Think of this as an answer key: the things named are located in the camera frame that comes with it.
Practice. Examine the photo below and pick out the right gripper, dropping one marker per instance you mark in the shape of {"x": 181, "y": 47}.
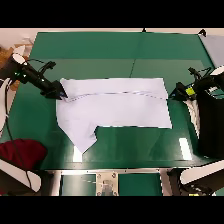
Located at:
{"x": 183, "y": 92}

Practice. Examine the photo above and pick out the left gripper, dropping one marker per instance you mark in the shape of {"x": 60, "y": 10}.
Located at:
{"x": 54, "y": 90}

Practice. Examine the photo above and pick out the white shirt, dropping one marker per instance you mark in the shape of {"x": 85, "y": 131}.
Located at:
{"x": 116, "y": 106}

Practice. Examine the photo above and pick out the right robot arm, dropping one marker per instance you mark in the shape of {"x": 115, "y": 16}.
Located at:
{"x": 201, "y": 174}

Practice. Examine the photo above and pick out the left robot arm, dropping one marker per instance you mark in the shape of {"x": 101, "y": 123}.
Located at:
{"x": 29, "y": 73}

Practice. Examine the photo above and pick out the black garment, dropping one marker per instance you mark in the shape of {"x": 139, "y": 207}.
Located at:
{"x": 211, "y": 126}

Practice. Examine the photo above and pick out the pale grey garment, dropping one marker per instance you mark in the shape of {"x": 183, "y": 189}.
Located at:
{"x": 214, "y": 48}

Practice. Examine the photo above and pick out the dark red garment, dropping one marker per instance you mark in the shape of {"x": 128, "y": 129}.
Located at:
{"x": 20, "y": 152}

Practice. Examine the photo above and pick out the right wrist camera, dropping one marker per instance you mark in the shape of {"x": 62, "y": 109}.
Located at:
{"x": 194, "y": 72}

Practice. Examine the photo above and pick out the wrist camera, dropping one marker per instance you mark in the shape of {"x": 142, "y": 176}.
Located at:
{"x": 49, "y": 65}
{"x": 194, "y": 72}

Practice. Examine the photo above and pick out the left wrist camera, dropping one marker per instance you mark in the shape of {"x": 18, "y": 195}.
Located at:
{"x": 49, "y": 65}

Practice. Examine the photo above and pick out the silver frame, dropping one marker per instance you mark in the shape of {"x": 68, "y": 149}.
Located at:
{"x": 106, "y": 184}

